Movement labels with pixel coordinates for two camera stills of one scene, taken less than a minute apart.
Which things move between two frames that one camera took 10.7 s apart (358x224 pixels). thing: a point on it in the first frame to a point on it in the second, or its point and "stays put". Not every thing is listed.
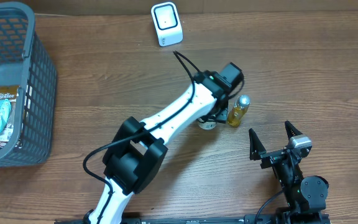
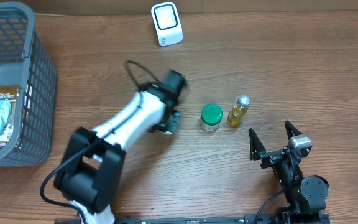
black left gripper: x=219 y=114 to x=168 y=124
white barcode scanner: x=167 y=23 stays put
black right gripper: x=258 y=149 stays put
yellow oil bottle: x=240 y=108 stays put
